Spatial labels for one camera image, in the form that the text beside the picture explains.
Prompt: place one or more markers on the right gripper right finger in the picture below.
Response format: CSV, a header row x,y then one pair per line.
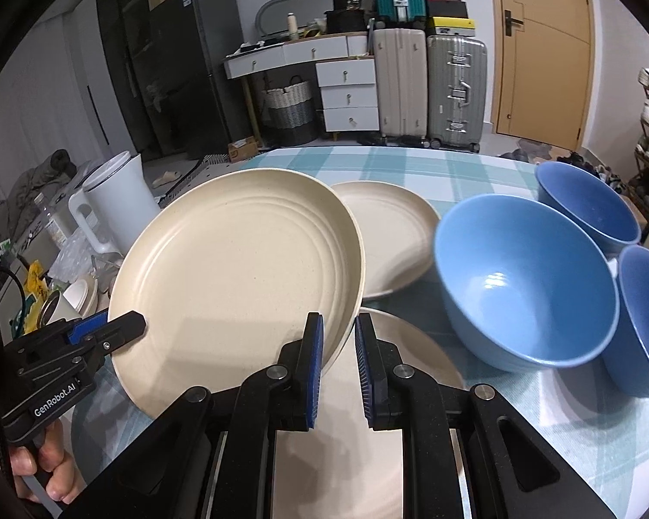
x,y
466,453

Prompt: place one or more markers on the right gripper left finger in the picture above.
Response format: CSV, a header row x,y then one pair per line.
x,y
212,454

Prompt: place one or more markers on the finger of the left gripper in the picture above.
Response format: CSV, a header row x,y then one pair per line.
x,y
86,327
120,331

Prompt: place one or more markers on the blue bowl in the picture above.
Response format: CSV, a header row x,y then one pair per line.
x,y
524,287
627,356
590,203

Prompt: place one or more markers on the blue bowl back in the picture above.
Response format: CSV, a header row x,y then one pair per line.
x,y
590,203

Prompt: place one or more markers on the person's left hand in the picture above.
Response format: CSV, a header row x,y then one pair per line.
x,y
65,482

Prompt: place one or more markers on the white electric kettle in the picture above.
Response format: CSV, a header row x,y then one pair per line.
x,y
114,205

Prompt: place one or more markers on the teal checked tablecloth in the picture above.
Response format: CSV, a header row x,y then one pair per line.
x,y
344,470

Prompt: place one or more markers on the black refrigerator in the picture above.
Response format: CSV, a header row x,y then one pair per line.
x,y
204,110

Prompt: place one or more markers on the woven laundry basket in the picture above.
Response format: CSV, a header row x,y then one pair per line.
x,y
292,113

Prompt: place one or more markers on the white drawer desk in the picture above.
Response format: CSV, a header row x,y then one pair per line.
x,y
345,72

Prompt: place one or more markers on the oval mirror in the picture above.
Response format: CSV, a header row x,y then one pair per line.
x,y
271,19

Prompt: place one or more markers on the silver suitcase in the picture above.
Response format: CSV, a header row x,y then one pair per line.
x,y
457,79

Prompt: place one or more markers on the beige suitcase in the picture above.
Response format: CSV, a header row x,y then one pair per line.
x,y
401,65

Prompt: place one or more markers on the wooden door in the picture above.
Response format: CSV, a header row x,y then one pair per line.
x,y
543,70

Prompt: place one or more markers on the stack of shoe boxes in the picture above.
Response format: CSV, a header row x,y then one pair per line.
x,y
449,17

